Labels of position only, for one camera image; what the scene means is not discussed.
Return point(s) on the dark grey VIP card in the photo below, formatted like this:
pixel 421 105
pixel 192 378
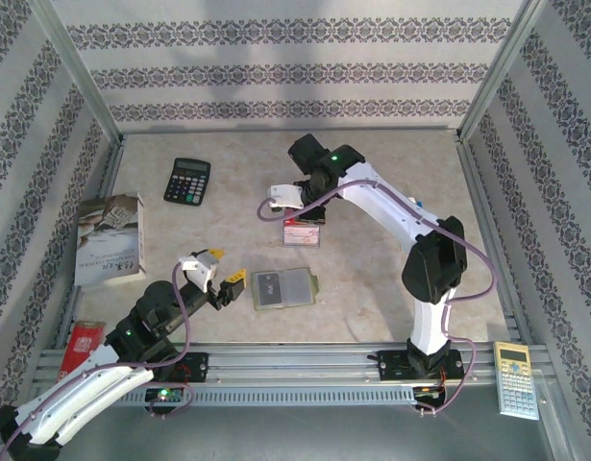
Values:
pixel 268 288

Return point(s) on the clear plastic card case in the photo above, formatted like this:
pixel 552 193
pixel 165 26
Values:
pixel 300 288

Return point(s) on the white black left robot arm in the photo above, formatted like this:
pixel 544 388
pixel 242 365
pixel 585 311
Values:
pixel 83 401

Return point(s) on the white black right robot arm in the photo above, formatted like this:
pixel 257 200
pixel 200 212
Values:
pixel 434 269

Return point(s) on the white card with pink pattern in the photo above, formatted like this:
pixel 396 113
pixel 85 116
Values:
pixel 302 236

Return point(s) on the red card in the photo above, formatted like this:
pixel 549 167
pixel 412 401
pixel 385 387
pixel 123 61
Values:
pixel 290 222

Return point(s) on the black desktop calculator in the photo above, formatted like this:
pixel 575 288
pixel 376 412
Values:
pixel 187 181

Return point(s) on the red cardboard box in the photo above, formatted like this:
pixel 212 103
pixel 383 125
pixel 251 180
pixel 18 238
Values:
pixel 83 341

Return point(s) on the small controller board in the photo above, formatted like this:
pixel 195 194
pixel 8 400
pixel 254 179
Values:
pixel 427 394
pixel 163 395

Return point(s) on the white paperback book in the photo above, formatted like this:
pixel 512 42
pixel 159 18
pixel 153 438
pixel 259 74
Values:
pixel 107 225

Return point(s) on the blue white packet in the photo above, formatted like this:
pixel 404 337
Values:
pixel 415 201

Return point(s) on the grey sheet metal panel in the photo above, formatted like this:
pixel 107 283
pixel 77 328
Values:
pixel 295 437

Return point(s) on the gold scientific calculator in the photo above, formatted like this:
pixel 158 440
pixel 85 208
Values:
pixel 516 384

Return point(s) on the aluminium cross rail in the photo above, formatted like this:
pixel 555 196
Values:
pixel 295 129

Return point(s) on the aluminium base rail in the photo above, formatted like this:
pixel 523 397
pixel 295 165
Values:
pixel 295 365

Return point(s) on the aluminium side rail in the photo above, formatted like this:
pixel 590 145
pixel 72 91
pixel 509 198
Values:
pixel 480 192
pixel 110 168

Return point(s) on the aluminium frame post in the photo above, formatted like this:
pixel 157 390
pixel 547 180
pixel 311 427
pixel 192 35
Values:
pixel 79 72
pixel 502 72

